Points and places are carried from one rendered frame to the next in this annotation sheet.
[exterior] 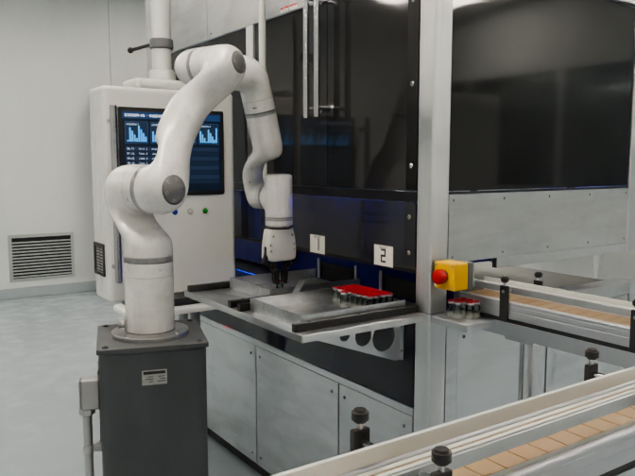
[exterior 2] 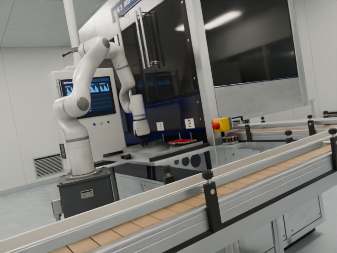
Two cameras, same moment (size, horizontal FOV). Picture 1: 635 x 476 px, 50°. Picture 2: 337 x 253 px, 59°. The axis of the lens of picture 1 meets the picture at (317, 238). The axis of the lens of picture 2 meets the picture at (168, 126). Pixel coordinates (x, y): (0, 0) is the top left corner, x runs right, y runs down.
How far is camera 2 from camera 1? 22 cm
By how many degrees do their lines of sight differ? 3
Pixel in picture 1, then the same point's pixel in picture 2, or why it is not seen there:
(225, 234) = (119, 131)
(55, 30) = (40, 65)
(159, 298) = (84, 156)
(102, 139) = (55, 95)
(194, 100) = (88, 62)
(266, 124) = (125, 72)
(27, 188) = (38, 135)
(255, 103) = (118, 62)
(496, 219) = (238, 97)
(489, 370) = not seen: hidden behind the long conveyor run
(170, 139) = (78, 81)
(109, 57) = not seen: hidden behind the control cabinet
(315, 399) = not seen: hidden behind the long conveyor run
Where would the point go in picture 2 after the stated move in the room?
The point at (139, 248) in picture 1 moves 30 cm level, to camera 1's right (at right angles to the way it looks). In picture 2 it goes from (71, 134) to (130, 124)
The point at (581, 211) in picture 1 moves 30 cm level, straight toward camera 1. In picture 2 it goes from (278, 90) to (278, 89)
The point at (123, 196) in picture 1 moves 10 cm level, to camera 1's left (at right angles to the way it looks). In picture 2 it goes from (60, 111) to (41, 114)
